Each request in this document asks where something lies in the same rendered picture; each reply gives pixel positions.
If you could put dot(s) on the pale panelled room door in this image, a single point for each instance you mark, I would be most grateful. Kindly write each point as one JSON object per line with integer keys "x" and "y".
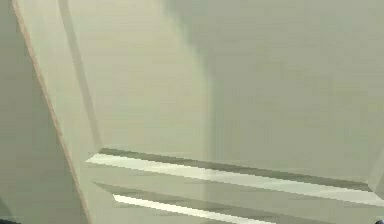
{"x": 233, "y": 100}

